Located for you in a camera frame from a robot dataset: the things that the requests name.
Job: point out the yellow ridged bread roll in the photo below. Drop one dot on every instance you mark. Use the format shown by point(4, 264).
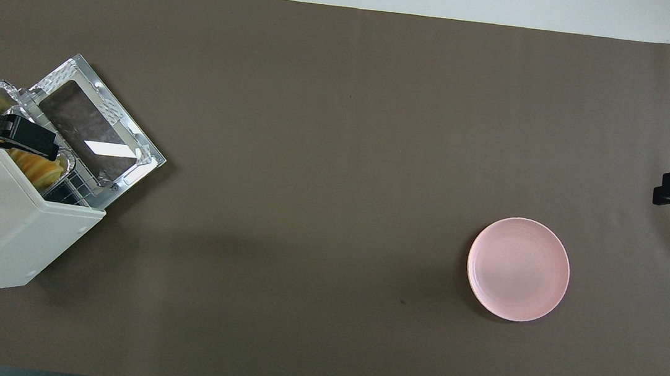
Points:
point(41, 171)

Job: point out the pink round plate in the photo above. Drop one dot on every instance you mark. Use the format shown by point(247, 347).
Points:
point(518, 269)

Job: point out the brown table mat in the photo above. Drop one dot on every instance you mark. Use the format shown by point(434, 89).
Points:
point(326, 150)

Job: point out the glass oven door, metal frame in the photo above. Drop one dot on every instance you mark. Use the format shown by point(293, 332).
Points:
point(92, 125)

